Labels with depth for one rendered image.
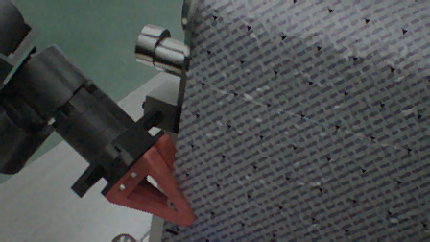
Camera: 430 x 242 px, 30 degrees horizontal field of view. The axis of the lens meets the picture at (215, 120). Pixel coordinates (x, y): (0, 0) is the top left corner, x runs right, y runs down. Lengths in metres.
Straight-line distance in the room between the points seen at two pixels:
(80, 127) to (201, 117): 0.11
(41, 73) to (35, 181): 0.38
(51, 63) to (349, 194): 0.28
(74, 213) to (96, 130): 0.32
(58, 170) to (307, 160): 0.51
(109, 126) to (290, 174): 0.16
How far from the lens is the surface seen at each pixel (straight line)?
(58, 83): 0.72
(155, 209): 0.73
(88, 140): 0.71
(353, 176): 0.66
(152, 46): 0.78
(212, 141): 0.69
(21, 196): 1.05
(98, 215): 1.02
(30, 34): 0.76
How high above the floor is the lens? 1.47
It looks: 26 degrees down
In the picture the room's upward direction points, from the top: 10 degrees clockwise
